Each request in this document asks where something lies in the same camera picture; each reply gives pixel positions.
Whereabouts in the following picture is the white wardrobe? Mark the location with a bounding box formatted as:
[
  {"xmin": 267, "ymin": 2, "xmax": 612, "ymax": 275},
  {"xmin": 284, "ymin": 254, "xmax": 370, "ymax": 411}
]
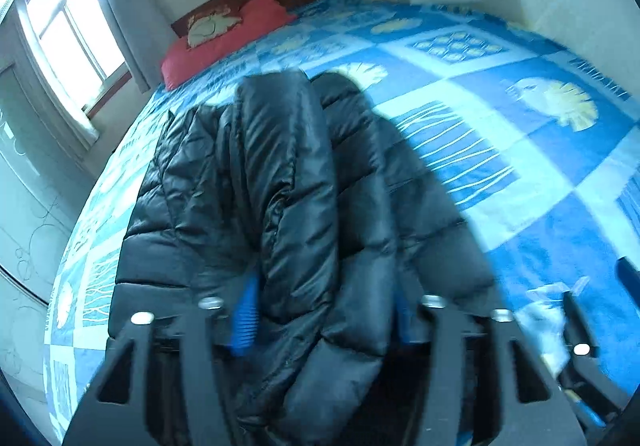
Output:
[{"xmin": 0, "ymin": 66, "xmax": 96, "ymax": 407}]

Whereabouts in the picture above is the black puffer jacket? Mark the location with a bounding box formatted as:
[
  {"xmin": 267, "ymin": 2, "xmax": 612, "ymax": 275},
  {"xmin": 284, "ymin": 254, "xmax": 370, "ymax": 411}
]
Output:
[{"xmin": 107, "ymin": 68, "xmax": 506, "ymax": 446}]

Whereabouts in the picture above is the window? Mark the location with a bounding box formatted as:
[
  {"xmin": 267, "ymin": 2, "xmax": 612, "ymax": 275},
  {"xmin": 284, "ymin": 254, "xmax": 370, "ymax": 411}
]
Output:
[{"xmin": 0, "ymin": 0, "xmax": 132, "ymax": 149}]

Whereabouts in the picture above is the red pillow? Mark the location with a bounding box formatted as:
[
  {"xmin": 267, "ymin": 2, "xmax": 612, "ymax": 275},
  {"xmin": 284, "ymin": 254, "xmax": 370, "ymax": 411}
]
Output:
[{"xmin": 160, "ymin": 0, "xmax": 298, "ymax": 91}]

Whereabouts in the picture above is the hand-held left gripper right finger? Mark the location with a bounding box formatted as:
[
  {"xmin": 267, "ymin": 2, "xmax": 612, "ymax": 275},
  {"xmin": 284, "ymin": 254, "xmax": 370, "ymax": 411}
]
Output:
[{"xmin": 394, "ymin": 293, "xmax": 587, "ymax": 446}]

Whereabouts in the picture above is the blue patterned bed blanket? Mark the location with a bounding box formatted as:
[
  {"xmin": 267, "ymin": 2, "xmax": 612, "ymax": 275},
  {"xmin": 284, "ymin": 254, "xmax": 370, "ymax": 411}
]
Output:
[{"xmin": 42, "ymin": 0, "xmax": 640, "ymax": 446}]

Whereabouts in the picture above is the clear plastic bag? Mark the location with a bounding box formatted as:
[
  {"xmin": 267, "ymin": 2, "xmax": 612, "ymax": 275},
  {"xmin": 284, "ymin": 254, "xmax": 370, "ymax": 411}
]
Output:
[{"xmin": 515, "ymin": 276, "xmax": 592, "ymax": 372}]

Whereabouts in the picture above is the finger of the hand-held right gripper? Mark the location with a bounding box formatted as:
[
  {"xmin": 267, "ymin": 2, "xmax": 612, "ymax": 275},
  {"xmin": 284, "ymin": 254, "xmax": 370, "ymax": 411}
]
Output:
[
  {"xmin": 616, "ymin": 257, "xmax": 640, "ymax": 294},
  {"xmin": 559, "ymin": 292, "xmax": 632, "ymax": 428}
]

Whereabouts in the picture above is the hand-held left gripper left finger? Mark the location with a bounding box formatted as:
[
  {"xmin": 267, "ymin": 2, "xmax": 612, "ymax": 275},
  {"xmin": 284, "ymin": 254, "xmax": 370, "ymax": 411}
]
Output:
[{"xmin": 62, "ymin": 275, "xmax": 262, "ymax": 446}]

